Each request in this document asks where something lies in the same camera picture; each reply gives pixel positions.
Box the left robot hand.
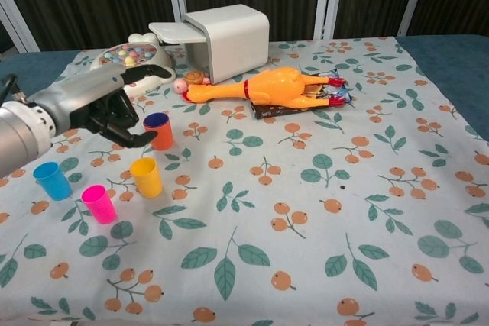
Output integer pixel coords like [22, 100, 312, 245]
[26, 63, 173, 148]

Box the dark blue plastic cup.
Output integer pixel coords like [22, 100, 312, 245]
[144, 113, 169, 129]

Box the light blue plastic cup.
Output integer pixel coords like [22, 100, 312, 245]
[33, 162, 73, 202]

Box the yellow plastic cup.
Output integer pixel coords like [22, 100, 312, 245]
[129, 157, 163, 198]

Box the pink plastic cup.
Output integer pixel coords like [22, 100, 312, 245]
[80, 184, 116, 225]

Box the white seal fishing game toy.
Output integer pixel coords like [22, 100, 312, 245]
[88, 33, 176, 98]

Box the orange plastic cup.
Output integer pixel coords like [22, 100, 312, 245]
[143, 113, 175, 151]

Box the small pink pig toy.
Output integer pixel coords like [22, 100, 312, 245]
[173, 76, 211, 94]

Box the white lidded trash bin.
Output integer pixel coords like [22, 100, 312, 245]
[148, 3, 270, 85]

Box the dark snack packet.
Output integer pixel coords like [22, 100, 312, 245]
[250, 68, 353, 120]

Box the yellow rubber chicken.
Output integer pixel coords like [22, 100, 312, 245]
[182, 66, 347, 110]

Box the floral tablecloth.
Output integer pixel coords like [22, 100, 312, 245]
[0, 35, 489, 326]

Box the teal table cover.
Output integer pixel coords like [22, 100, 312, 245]
[0, 34, 489, 136]

